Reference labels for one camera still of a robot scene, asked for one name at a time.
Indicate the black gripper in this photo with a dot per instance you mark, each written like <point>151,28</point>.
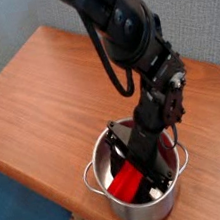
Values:
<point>142,151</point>

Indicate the metal pot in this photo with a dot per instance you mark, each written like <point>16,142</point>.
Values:
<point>97,178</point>

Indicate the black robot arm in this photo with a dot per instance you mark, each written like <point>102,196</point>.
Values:
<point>128,39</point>

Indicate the red block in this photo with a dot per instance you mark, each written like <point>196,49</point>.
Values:
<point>126,183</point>

